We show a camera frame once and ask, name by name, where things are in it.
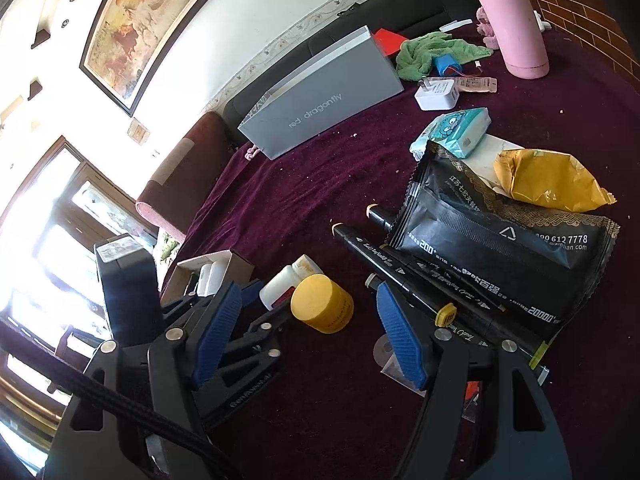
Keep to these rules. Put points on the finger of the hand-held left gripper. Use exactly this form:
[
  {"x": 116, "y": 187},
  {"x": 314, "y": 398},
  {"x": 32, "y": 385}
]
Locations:
[
  {"x": 250, "y": 360},
  {"x": 251, "y": 291}
]

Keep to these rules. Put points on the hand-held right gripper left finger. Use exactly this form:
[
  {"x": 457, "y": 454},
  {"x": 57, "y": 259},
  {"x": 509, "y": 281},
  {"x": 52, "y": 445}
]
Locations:
[{"x": 215, "y": 332}]

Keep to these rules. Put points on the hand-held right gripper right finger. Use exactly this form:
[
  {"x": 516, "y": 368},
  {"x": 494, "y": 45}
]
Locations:
[{"x": 400, "y": 342}]

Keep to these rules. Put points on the white bottle red label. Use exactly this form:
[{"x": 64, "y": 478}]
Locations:
[{"x": 280, "y": 290}]

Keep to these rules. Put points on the white spray bottle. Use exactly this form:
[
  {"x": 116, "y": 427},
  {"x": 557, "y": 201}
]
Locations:
[{"x": 210, "y": 277}]

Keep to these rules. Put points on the black marker yellow band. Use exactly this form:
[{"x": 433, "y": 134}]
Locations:
[{"x": 417, "y": 302}]

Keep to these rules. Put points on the white cylindrical bottle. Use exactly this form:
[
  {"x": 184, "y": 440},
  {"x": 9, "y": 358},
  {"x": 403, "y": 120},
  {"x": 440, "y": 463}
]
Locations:
[{"x": 307, "y": 264}]

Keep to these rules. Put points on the yellow round jar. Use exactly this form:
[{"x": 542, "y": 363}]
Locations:
[{"x": 322, "y": 305}]

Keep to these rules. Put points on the black marker pale end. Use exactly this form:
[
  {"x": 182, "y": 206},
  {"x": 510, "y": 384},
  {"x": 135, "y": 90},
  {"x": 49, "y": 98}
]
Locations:
[{"x": 480, "y": 335}]

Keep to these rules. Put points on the clear bag with red item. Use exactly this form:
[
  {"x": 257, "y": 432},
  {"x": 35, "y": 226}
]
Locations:
[{"x": 470, "y": 395}]

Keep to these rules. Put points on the black marker pale yellow cap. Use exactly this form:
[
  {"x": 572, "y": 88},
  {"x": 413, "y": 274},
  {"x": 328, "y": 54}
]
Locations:
[{"x": 365, "y": 247}]

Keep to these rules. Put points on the black marker orange tip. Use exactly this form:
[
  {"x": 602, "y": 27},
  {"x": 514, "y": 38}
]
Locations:
[{"x": 382, "y": 216}]

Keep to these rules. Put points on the black foil packet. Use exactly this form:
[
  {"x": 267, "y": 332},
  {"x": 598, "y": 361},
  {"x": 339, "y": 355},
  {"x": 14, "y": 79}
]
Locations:
[{"x": 490, "y": 245}]

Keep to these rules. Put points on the round silver disc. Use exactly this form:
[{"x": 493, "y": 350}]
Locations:
[{"x": 384, "y": 350}]

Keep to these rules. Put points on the green patterned cloth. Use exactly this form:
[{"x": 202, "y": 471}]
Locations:
[{"x": 167, "y": 249}]

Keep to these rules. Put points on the wooden framed window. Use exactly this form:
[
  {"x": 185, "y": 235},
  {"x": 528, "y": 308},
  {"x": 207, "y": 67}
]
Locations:
[{"x": 60, "y": 240}]

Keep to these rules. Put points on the dark purple blanket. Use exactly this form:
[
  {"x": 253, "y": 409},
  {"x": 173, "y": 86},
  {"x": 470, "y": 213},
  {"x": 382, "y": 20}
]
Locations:
[{"x": 325, "y": 185}]

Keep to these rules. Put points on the dark red pillow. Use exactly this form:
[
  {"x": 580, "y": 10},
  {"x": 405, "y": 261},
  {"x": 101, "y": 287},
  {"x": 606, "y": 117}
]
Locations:
[{"x": 185, "y": 170}]

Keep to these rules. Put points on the pink tassel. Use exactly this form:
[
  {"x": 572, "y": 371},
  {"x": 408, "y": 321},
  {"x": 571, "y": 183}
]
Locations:
[{"x": 251, "y": 153}]

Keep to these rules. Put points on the grey cardboard box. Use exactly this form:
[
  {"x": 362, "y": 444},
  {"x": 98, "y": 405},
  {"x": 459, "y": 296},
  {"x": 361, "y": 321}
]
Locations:
[{"x": 325, "y": 100}]

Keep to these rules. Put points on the teal printed tissue pack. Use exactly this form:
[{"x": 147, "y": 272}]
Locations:
[{"x": 450, "y": 132}]

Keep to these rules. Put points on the yellow crumpled bag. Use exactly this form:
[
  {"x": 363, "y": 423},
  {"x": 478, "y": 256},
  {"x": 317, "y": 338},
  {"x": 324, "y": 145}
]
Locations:
[{"x": 545, "y": 180}]

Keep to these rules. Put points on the white charger plug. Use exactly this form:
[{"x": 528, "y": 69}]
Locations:
[{"x": 436, "y": 96}]

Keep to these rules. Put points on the pale paper label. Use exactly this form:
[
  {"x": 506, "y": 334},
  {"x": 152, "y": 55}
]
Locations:
[{"x": 475, "y": 85}]

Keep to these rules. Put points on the blue battery pack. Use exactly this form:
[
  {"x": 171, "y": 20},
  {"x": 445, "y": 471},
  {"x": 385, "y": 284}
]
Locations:
[{"x": 446, "y": 66}]

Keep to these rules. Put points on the red card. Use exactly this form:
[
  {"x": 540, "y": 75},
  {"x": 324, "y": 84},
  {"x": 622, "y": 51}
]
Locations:
[{"x": 389, "y": 41}]

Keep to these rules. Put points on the green towel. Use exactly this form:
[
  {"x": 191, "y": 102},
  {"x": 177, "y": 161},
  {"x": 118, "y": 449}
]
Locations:
[{"x": 425, "y": 52}]

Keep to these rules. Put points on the white flat strip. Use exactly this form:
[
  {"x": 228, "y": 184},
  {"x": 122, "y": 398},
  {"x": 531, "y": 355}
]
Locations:
[{"x": 456, "y": 25}]

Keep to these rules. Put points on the pink plush toy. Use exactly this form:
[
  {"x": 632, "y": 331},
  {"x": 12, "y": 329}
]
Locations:
[{"x": 487, "y": 30}]

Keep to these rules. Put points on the pink thermos bottle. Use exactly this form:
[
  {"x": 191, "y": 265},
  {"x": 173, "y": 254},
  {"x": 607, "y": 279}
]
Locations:
[{"x": 510, "y": 20}]

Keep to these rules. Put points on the small white plug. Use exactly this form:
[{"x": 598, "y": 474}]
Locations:
[{"x": 540, "y": 21}]

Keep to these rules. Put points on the brick pattern wooden cabinet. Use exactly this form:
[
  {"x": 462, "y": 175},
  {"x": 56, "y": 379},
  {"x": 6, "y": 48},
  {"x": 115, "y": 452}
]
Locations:
[{"x": 580, "y": 15}]

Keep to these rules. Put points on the framed wall painting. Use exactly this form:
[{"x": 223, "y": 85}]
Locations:
[{"x": 140, "y": 25}]

